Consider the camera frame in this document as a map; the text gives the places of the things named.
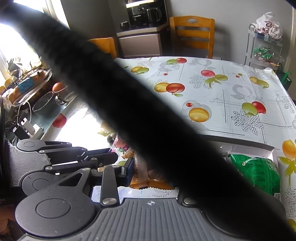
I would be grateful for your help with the dark round jar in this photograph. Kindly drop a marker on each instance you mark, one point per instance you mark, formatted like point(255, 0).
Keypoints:
point(124, 25)

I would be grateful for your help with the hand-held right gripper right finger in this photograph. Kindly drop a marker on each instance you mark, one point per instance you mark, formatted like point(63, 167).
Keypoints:
point(189, 201)

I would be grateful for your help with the bagged bread loaf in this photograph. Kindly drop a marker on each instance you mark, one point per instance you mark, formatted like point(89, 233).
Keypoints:
point(27, 84)

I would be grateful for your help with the green wrapped candies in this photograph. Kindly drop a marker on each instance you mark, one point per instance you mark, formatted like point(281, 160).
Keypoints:
point(262, 52)

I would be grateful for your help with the green snack bag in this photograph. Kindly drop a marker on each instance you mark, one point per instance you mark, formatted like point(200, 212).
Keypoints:
point(256, 173)

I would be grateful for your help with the fruit print tablecloth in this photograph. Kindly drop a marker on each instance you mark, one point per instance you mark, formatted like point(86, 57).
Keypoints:
point(219, 92)

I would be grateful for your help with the orange fruit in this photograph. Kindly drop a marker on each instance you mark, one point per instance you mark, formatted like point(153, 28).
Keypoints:
point(59, 87)

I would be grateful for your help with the white serrated snack packet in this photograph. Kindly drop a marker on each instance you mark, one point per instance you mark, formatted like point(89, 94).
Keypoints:
point(129, 193)

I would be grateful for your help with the small dark chocolate ball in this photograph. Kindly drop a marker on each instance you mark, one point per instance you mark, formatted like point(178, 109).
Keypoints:
point(110, 139)

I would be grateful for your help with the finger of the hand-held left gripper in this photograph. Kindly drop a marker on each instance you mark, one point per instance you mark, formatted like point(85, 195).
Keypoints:
point(104, 157)
point(67, 154)

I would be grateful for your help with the white cardboard box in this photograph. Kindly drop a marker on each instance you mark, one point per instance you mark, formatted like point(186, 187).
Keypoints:
point(275, 173)

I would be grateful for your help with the grey cabinet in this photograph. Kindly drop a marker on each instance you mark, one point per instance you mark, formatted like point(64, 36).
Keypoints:
point(141, 42)

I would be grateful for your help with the white charger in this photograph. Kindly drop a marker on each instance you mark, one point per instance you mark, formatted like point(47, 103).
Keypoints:
point(31, 128)

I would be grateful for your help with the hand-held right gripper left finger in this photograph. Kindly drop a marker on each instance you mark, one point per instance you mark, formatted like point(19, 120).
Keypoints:
point(130, 173)

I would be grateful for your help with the black coffee machine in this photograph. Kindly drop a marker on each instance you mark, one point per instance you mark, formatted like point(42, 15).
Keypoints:
point(145, 12)

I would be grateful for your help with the pink printed snack packet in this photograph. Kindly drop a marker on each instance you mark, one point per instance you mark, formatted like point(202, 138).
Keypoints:
point(120, 146)

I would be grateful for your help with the wooden chair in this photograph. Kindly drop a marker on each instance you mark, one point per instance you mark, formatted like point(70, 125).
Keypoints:
point(192, 34)
point(106, 46)

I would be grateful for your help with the green shopping bag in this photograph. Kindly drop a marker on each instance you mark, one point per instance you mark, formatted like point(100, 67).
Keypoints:
point(286, 80)

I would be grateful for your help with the clear bag of pastries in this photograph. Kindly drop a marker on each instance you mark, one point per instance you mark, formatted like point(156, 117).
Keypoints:
point(150, 173)

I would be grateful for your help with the white plastic bag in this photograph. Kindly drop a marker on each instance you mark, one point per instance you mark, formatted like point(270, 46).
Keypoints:
point(269, 25)

